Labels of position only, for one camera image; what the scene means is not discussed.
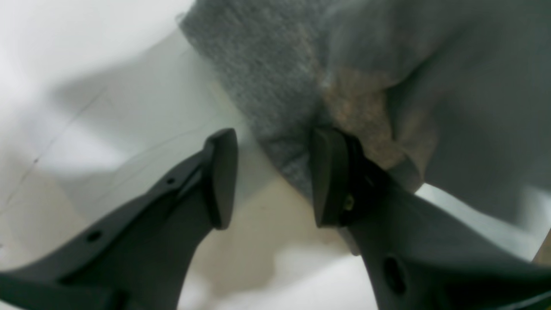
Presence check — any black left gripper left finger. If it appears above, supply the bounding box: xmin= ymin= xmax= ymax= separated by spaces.
xmin=1 ymin=129 xmax=238 ymax=310

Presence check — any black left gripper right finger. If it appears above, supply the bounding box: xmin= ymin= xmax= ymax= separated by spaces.
xmin=311 ymin=128 xmax=551 ymax=310

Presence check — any grey Hugging Face T-shirt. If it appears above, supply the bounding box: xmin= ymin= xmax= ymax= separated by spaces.
xmin=179 ymin=0 xmax=550 ymax=223

